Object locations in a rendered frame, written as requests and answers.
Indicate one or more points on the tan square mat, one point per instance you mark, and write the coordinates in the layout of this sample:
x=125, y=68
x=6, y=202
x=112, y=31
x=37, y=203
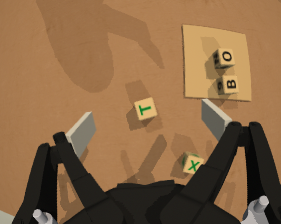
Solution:
x=200, y=75

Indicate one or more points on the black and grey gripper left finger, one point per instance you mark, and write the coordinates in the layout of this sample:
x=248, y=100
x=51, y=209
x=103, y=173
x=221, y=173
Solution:
x=40, y=201

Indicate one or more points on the tan letter block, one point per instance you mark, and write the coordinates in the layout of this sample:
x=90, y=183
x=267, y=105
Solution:
x=145, y=109
x=191, y=162
x=227, y=85
x=223, y=58

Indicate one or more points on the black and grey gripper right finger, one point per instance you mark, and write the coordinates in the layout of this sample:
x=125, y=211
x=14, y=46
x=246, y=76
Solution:
x=263, y=185

